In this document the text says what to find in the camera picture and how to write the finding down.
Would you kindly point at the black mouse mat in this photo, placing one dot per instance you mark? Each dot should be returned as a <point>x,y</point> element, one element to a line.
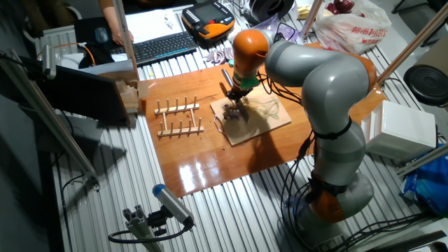
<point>85,31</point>

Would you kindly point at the wooden peg rack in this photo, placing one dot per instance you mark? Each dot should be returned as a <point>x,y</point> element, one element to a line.
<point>178,131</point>

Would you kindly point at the black keyboard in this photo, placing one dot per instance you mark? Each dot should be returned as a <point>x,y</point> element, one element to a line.
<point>157,47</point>

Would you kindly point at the red onion half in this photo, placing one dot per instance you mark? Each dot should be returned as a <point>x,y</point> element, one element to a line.
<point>231,112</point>

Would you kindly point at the silver camera with blue end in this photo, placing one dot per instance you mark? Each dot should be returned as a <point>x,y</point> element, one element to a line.
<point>173,204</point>

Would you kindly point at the person's forearm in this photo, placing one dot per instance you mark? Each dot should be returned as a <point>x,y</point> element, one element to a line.
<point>106,14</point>

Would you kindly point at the black round stool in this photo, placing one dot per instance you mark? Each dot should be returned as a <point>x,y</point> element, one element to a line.
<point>428,84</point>

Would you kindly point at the blue plastic bag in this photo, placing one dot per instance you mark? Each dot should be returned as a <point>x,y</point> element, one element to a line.
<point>430,185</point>

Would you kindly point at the white foam box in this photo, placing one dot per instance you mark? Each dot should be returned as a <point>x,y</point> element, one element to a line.
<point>406,133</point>

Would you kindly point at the black monitor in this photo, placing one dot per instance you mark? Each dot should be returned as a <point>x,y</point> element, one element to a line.
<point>87,94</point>

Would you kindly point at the person's hand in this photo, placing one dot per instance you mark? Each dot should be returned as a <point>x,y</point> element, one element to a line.
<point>116,38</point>

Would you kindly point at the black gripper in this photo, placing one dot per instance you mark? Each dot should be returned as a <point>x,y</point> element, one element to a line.
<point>239,94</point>

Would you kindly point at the short aluminium profile stand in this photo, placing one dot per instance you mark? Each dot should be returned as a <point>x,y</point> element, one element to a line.
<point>140,227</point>

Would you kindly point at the wooden cutting board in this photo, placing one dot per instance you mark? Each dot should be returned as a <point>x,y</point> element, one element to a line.
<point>269,122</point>

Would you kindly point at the clear purple plastic bag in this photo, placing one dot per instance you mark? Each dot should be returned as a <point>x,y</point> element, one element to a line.
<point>269,28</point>

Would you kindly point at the black filament spool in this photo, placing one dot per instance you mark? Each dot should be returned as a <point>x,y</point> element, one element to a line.
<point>269,8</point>

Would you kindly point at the pile of onion slices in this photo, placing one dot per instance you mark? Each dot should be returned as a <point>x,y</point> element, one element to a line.
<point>218,56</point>

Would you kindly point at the orange black teach pendant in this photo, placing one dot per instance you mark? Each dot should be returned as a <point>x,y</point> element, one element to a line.
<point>206,21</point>

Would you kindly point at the aluminium frame strut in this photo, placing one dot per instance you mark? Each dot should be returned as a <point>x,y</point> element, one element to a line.
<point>126,38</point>
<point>311,15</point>
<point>416,42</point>
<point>45,115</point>
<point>425,159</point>

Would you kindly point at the brown cardboard box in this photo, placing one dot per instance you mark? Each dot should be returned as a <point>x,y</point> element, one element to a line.
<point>129,94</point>

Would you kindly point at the silver depth camera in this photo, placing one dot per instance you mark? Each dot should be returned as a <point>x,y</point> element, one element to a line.
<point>49,61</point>

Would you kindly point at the white plastic shopping bag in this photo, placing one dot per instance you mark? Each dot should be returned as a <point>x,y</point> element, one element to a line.
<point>364,33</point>

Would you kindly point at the grey computer mouse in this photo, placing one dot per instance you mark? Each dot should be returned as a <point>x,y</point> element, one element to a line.
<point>101,35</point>

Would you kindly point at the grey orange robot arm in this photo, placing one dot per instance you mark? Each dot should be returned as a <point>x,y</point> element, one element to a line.
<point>332,84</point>

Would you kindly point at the dark red whole onion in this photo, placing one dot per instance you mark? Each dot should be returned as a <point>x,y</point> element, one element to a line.
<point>344,5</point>
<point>331,8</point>

